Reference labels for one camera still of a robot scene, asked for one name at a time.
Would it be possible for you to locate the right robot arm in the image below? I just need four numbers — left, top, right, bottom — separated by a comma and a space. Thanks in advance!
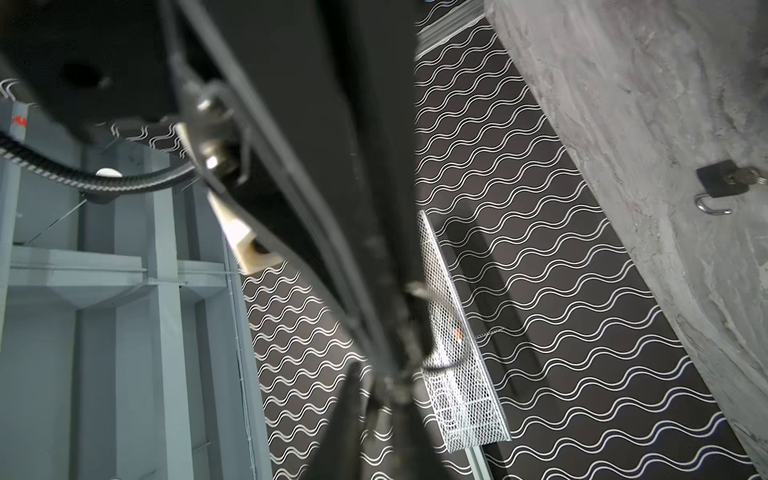
1, 1, 433, 379

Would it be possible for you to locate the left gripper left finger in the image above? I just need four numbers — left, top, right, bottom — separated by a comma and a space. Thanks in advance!
302, 362, 363, 480

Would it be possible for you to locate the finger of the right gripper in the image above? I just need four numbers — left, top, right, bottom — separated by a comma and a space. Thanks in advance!
161, 1, 432, 382

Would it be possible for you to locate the white mesh wall basket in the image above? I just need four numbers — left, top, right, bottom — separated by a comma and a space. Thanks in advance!
418, 211, 509, 452

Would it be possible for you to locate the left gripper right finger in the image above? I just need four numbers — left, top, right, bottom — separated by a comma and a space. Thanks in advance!
395, 383, 450, 480

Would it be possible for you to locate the small black padlock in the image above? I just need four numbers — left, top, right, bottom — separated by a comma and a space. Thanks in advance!
694, 160, 767, 216

